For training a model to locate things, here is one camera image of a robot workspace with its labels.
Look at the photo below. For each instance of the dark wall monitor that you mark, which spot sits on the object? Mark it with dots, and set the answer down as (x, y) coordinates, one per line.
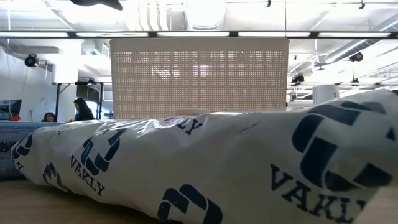
(9, 109)

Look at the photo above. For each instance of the silver ventilation duct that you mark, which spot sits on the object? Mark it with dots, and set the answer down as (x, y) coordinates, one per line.
(205, 15)

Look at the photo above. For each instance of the black ceiling-mounted camera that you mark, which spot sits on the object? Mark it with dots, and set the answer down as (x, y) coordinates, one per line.
(30, 60)
(357, 57)

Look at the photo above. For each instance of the white perforated plastic basket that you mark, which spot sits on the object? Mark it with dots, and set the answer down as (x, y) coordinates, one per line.
(199, 77)

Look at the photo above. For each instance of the blue printed box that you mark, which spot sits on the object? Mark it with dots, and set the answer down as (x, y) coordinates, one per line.
(9, 137)

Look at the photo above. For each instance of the white VAKLY printed plastic packet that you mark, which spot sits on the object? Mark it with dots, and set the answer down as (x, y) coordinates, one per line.
(217, 161)

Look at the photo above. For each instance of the black metal rack frame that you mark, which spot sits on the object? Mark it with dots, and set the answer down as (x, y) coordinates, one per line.
(58, 99)

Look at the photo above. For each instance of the black overhead light bar frame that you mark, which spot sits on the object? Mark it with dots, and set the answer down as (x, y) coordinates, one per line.
(233, 34)

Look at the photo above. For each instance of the person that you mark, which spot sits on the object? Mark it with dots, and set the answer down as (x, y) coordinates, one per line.
(49, 117)
(82, 111)

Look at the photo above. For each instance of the white cylindrical device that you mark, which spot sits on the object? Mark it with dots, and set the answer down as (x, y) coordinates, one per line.
(325, 94)

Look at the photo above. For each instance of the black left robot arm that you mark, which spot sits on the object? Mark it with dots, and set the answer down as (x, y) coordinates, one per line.
(96, 2)

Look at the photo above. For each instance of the black hanging spotlight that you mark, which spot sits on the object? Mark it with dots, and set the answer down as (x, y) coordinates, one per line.
(298, 78)

